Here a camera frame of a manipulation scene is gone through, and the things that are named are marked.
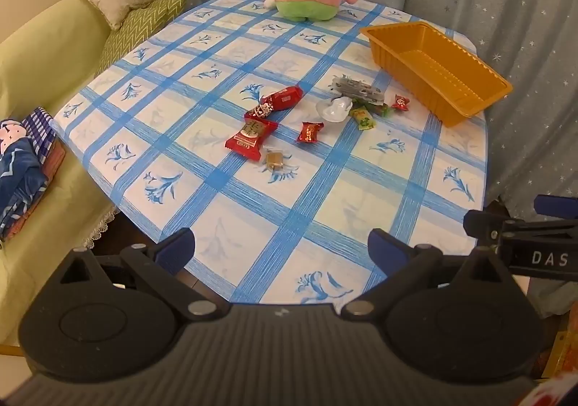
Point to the small patterned candy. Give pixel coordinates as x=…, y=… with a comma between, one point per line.
x=263, y=108

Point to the grey snack packet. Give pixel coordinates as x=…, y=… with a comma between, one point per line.
x=356, y=87

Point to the brown candy clear wrapper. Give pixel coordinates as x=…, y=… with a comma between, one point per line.
x=273, y=158

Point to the red white cloth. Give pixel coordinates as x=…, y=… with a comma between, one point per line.
x=557, y=392

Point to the red snack packet silver label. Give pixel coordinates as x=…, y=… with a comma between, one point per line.
x=248, y=137

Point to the green zigzag cushion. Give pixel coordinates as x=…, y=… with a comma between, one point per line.
x=135, y=33

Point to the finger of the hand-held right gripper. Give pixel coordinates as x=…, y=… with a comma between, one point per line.
x=481, y=225
x=555, y=206

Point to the green covered sofa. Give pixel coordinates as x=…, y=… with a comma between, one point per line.
x=45, y=63

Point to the white snack packet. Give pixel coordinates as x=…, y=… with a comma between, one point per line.
x=332, y=110

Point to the blue printed blanket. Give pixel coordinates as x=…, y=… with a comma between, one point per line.
x=18, y=171

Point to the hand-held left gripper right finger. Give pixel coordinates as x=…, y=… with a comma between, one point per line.
x=388, y=245

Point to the small red candy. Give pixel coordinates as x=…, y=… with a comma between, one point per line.
x=309, y=133
x=400, y=103

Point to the orange plastic tray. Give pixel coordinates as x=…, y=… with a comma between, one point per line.
x=433, y=63

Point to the glossy red snack packet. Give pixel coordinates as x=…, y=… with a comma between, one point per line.
x=284, y=98

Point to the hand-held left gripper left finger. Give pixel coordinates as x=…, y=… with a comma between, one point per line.
x=176, y=245

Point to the blue plaid cloth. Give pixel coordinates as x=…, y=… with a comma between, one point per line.
x=40, y=128

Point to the green yellow candy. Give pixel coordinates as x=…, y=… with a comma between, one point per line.
x=363, y=119

